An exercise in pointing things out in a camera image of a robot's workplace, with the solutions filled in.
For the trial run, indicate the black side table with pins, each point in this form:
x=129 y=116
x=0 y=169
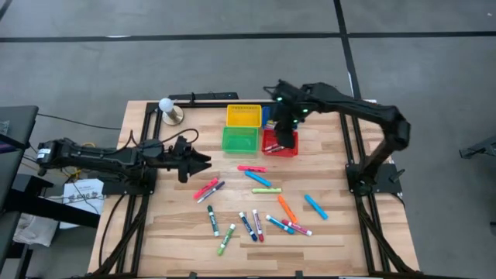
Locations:
x=15 y=128

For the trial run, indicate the thin red marker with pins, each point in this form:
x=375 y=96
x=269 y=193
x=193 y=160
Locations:
x=271 y=147

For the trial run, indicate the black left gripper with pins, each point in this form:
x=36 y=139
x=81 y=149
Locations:
x=184 y=170

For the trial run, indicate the grey stand leg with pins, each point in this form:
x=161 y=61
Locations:
x=480 y=148

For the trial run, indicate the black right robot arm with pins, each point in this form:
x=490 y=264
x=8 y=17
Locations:
x=360 y=108

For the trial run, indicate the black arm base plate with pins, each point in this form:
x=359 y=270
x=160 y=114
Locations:
x=116 y=188
x=387 y=184

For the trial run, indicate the white bulb lamp brass base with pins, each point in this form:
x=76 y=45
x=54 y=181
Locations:
x=174 y=115

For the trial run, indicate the yellow plastic basket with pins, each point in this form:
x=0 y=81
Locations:
x=244 y=116

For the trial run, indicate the orange highlighter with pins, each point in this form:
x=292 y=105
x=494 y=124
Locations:
x=287 y=209

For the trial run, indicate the thin purple marker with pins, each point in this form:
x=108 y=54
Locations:
x=211 y=192

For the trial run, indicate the teal Expo marker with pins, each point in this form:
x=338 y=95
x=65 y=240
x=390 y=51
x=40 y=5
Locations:
x=279 y=224

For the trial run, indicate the thin green-capped white marker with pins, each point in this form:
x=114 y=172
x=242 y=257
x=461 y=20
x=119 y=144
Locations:
x=277 y=149

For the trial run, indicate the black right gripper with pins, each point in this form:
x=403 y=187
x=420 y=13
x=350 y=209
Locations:
x=288 y=116

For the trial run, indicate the white paper sheet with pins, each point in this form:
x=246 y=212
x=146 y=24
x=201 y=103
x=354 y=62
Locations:
x=83 y=201

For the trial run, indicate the green plastic basket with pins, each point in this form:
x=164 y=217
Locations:
x=240 y=140

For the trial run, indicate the pink highlighter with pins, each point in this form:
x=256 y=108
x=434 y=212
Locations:
x=252 y=169
x=205 y=188

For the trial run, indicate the magenta Expo marker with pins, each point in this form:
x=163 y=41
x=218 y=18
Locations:
x=298 y=228

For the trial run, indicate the black bar device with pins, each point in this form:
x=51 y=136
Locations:
x=217 y=95

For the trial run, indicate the red plastic basket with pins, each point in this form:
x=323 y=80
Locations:
x=271 y=154

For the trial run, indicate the light green Expo marker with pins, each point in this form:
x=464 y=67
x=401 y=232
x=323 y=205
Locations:
x=226 y=239

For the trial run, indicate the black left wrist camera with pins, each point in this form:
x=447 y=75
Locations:
x=151 y=146

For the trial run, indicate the blue highlighter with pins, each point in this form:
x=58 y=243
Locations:
x=257 y=179
x=316 y=207

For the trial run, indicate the dark green Expo marker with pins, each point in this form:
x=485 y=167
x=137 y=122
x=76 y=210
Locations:
x=213 y=221

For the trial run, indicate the white plastic bag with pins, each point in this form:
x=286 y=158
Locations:
x=35 y=230

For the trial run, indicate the light green highlighter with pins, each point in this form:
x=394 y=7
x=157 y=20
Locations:
x=266 y=190

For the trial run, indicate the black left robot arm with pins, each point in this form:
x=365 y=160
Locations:
x=97 y=157

